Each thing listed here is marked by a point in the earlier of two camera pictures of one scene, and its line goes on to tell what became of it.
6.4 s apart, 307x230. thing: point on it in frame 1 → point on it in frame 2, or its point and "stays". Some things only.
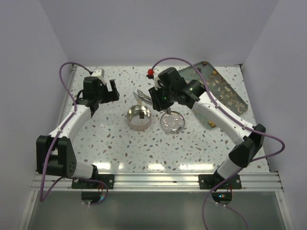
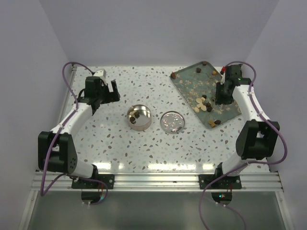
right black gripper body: (163, 97) → (222, 96)
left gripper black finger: (113, 85) stays
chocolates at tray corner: (212, 124) stays
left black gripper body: (104, 96) stays
